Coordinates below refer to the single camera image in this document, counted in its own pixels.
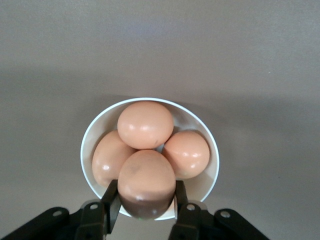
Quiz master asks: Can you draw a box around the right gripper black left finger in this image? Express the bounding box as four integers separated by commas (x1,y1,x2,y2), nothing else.
0,179,123,240

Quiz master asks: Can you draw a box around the brown egg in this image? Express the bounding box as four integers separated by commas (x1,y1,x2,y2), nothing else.
91,129,137,189
116,100,175,150
117,149,177,220
161,130,211,180

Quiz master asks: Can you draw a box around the white round bowl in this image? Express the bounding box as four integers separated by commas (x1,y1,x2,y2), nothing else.
80,97,221,222

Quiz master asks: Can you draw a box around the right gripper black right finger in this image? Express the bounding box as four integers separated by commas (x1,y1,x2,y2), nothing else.
166,179,271,240

